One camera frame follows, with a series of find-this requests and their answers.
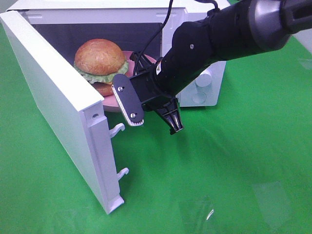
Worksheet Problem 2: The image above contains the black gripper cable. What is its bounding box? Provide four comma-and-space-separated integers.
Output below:
133, 0, 220, 74

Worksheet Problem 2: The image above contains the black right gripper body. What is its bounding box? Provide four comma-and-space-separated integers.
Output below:
130, 52, 183, 134

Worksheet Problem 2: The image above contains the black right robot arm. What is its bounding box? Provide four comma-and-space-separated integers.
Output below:
124, 0, 312, 134

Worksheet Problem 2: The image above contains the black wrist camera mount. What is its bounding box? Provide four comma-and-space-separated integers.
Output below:
112, 74, 144, 127

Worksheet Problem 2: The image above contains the burger with lettuce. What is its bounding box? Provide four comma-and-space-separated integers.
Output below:
74, 39, 129, 97

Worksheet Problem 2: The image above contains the round door release button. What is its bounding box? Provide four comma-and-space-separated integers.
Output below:
192, 92, 207, 104

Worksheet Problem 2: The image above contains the clear tape patch centre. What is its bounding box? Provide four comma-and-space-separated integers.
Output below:
179, 196, 216, 234

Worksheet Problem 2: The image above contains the pink round plate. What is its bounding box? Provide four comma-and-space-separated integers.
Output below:
101, 50, 157, 113

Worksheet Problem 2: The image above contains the white microwave door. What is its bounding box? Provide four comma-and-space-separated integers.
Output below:
0, 11, 129, 214

